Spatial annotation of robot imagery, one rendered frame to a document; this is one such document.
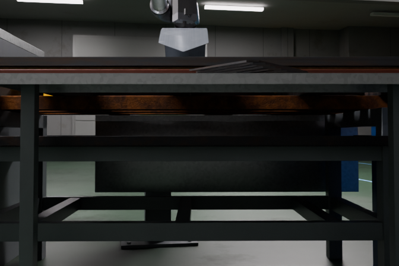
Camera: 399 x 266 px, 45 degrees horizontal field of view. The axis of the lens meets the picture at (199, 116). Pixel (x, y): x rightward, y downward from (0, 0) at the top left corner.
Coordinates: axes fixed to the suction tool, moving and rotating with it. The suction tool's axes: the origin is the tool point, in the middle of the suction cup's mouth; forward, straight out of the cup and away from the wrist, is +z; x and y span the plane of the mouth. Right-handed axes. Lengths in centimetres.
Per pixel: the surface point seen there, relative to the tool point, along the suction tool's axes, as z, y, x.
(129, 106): 31.4, -26.8, -13.3
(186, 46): 10.7, -10.4, -27.7
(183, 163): 56, 15, 39
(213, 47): -161, 427, 871
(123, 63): 17.8, -32.4, -26.1
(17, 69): 20, -65, -12
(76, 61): 17, -47, -20
